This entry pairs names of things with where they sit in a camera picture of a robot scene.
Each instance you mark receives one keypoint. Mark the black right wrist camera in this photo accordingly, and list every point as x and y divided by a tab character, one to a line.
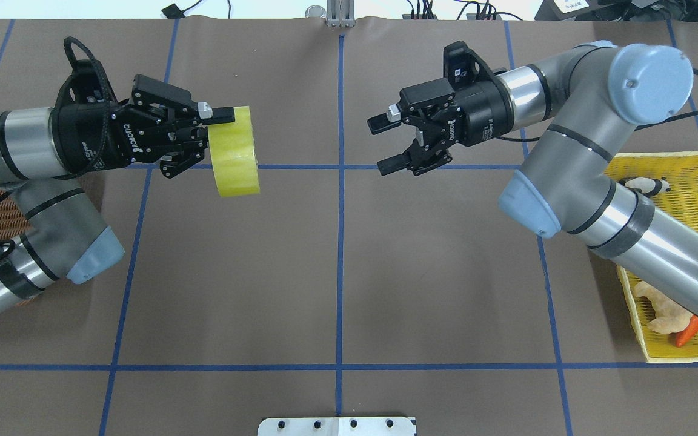
462	67

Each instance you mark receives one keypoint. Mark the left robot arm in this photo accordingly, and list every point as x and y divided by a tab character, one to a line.
43	151

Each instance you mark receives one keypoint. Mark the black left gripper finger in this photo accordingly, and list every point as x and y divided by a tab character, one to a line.
212	116

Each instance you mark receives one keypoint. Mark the toy orange carrot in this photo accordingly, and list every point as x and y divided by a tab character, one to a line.
688	332

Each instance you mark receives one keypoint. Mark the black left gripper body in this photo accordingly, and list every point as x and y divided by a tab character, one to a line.
85	144

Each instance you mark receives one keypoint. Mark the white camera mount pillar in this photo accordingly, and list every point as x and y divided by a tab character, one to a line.
381	425

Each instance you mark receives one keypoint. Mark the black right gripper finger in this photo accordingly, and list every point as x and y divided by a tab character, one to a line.
399	162
393	117

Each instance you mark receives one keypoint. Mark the toy bread croissant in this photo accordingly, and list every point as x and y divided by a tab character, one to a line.
669	317

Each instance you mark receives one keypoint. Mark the small black phone device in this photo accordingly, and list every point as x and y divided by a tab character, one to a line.
172	12

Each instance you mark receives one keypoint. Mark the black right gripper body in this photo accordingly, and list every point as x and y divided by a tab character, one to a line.
480	116

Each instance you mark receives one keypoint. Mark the aluminium frame post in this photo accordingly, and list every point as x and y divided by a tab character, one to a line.
340	13

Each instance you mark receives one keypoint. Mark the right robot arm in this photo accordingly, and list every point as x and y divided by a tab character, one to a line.
594	96

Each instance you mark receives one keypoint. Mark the yellow tape roll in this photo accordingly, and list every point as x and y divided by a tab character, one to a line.
233	156

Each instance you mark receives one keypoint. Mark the yellow plastic basket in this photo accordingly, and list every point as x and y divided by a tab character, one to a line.
665	260

